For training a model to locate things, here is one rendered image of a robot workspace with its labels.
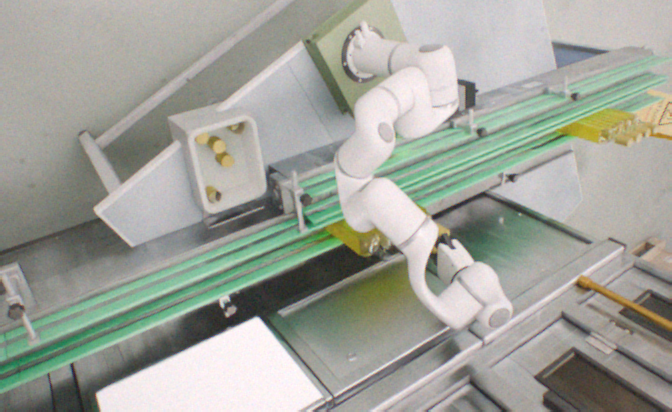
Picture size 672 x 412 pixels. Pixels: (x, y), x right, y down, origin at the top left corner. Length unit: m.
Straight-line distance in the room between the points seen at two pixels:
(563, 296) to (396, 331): 0.45
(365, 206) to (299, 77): 0.56
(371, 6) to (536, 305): 0.87
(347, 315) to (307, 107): 0.58
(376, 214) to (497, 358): 0.47
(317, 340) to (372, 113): 0.55
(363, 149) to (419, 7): 0.75
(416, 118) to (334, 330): 0.53
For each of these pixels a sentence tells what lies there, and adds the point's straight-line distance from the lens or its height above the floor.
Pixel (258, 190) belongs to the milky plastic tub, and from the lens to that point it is 1.37.
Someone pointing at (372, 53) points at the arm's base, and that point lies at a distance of 1.35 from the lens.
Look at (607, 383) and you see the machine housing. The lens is 1.27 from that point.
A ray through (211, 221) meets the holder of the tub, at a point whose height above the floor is 0.78.
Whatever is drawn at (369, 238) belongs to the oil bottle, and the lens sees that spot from 1.29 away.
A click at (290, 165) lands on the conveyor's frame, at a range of 1.42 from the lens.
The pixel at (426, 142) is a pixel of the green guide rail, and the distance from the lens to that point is 1.54.
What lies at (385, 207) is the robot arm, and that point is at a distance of 0.97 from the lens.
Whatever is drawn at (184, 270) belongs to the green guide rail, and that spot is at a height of 0.92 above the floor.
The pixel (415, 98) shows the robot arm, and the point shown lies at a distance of 1.13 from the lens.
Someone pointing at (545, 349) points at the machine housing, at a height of 1.48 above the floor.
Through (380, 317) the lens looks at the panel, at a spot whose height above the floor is 1.18.
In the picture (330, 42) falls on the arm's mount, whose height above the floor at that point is 0.83.
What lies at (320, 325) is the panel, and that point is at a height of 1.12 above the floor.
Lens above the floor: 1.98
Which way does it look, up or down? 50 degrees down
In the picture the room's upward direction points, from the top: 122 degrees clockwise
